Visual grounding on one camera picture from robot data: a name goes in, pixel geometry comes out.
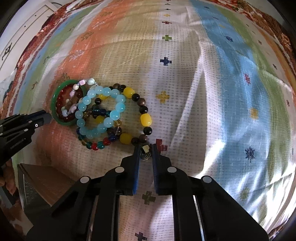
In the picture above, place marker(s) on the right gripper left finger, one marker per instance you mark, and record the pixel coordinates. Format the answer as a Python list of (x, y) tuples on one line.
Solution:
[(89, 210)]

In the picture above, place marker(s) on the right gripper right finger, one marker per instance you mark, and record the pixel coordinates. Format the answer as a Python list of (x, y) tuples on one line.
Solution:
[(202, 209)]

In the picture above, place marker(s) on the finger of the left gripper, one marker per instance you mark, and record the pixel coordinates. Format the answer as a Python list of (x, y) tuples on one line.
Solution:
[(19, 122)]

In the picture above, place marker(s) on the green jade bangle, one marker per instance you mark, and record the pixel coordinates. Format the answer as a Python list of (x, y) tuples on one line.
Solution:
[(65, 100)]

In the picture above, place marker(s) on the person's left hand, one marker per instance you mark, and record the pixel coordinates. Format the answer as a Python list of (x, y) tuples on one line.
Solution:
[(8, 177)]

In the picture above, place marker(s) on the white cabinet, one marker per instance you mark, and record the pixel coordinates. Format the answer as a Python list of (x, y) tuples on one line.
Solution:
[(24, 25)]

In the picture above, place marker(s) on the striped colourful blanket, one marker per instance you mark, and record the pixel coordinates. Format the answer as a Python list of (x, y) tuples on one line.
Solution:
[(218, 78)]

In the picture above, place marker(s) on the floral red bedsheet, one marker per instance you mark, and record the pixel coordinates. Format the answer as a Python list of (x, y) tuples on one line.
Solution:
[(150, 120)]

